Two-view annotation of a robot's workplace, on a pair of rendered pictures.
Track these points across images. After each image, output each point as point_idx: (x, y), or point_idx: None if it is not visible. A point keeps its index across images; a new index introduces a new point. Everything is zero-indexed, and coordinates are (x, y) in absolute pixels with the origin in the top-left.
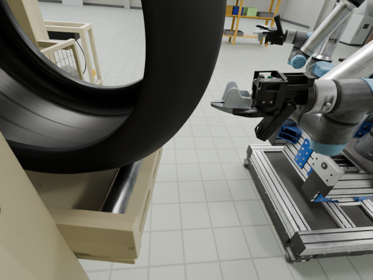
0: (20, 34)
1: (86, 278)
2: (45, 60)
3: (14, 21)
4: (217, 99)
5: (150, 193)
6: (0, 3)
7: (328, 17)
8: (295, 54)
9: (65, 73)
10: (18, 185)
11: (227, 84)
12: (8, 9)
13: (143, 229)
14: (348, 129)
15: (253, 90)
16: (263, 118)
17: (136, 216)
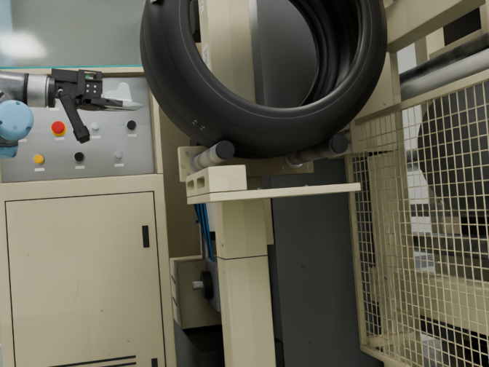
0: (356, 54)
1: (221, 216)
2: (343, 80)
3: (360, 42)
4: (136, 103)
5: (194, 189)
6: (359, 28)
7: None
8: None
9: (327, 95)
10: None
11: (127, 85)
12: (362, 30)
13: (191, 202)
14: None
15: (101, 89)
16: (81, 121)
17: (179, 147)
